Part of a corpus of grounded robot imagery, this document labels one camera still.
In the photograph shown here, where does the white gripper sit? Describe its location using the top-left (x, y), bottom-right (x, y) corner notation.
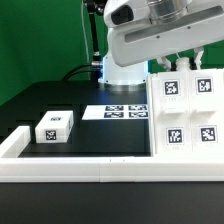
top-left (107, 0), bottom-right (224, 71)

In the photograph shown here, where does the white cabinet body box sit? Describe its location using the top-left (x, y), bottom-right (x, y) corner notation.
top-left (147, 58), bottom-right (224, 156)

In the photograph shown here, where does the white cabinet top block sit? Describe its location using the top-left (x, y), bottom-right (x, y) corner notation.
top-left (35, 110), bottom-right (74, 143)

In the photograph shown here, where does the white base marker sheet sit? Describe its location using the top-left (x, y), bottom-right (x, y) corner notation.
top-left (82, 104), bottom-right (148, 120)

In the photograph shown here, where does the white U-shaped workspace fence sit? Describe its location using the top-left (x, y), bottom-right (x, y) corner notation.
top-left (0, 126), bottom-right (224, 182)

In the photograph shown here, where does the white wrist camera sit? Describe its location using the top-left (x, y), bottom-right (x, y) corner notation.
top-left (104, 0), bottom-right (150, 28)

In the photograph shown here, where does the black cable bundle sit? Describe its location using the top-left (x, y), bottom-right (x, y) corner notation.
top-left (60, 0), bottom-right (104, 82)

